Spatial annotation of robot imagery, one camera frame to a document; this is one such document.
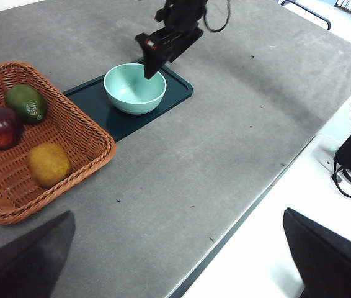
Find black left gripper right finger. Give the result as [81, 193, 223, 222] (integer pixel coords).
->
[282, 207, 351, 298]

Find brown wicker basket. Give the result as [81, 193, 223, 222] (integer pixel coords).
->
[0, 60, 117, 225]

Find yellow-orange oval fruit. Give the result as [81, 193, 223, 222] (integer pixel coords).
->
[27, 142, 72, 189]

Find dark red plum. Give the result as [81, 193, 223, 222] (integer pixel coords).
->
[0, 106, 24, 151]

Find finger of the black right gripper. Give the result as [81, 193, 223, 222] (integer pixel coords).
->
[143, 52, 167, 80]

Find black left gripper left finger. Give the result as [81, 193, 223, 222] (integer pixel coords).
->
[0, 210, 76, 298]

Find dark green rectangular tray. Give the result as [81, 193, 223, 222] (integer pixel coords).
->
[63, 57, 193, 143]

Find green avocado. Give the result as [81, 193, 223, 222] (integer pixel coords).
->
[4, 84, 48, 125]

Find black metal tube frame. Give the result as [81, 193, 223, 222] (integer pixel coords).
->
[279, 0, 332, 31]

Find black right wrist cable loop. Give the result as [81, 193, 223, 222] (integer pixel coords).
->
[202, 0, 233, 34]

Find white power strip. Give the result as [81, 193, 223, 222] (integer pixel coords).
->
[314, 135, 345, 171]

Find teal ribbed bowl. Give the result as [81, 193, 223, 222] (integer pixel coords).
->
[103, 63, 167, 115]

